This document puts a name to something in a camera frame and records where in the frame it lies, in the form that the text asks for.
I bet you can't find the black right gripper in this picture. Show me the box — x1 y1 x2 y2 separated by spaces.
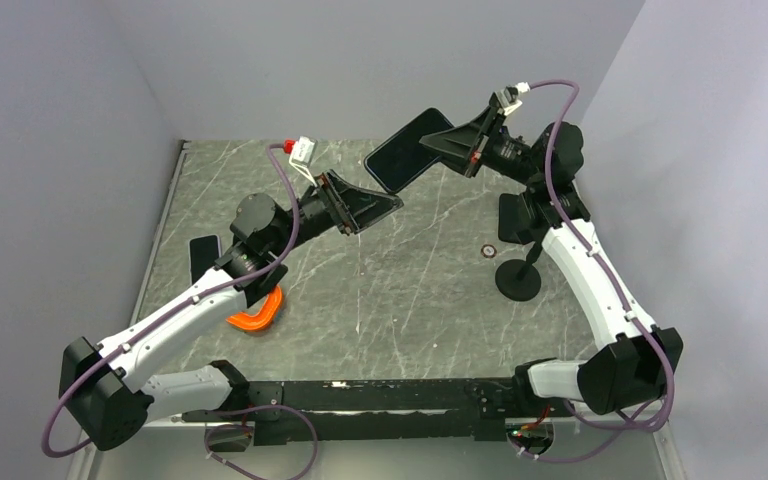
420 106 544 189

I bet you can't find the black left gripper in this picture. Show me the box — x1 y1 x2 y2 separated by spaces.
268 169 404 258

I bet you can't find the blue phone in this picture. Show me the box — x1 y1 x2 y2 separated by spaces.
363 108 453 195

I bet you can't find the black phone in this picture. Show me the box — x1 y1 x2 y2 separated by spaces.
188 234 221 284

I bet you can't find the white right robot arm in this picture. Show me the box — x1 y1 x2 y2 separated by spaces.
419 99 683 417

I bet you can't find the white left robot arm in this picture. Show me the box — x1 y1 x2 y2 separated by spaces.
58 170 403 451

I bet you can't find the round poker chip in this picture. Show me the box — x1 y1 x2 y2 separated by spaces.
481 244 497 258

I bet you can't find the black microphone stand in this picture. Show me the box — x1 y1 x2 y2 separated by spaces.
494 192 552 302

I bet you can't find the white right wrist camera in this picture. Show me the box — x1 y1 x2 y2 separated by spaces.
495 82 531 116

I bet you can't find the orange ring toy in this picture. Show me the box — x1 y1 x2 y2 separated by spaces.
226 286 284 334

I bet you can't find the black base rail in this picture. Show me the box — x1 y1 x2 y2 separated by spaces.
181 374 577 446

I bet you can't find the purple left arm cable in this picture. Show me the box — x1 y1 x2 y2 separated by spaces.
40 137 302 460

